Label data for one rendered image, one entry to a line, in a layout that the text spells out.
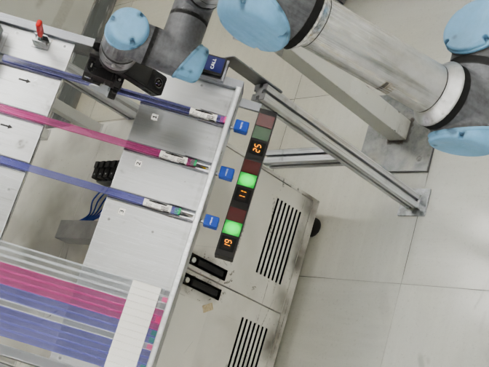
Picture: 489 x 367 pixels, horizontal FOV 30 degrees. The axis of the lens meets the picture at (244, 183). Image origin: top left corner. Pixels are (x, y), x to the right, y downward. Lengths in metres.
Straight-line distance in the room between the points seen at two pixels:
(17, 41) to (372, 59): 0.93
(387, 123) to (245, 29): 1.23
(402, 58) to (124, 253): 0.75
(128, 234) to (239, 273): 0.58
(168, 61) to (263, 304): 0.98
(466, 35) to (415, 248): 0.99
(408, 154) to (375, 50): 1.19
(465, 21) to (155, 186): 0.73
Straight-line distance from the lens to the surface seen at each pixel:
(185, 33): 1.71
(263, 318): 2.48
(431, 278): 2.38
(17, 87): 2.04
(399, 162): 2.58
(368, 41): 1.41
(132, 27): 1.67
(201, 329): 2.34
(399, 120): 2.58
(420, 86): 1.46
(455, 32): 1.59
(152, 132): 1.97
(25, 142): 1.99
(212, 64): 1.97
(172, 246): 1.89
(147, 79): 1.87
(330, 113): 2.86
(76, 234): 2.33
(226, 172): 1.92
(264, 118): 1.98
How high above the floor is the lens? 1.87
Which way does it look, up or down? 39 degrees down
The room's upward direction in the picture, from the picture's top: 59 degrees counter-clockwise
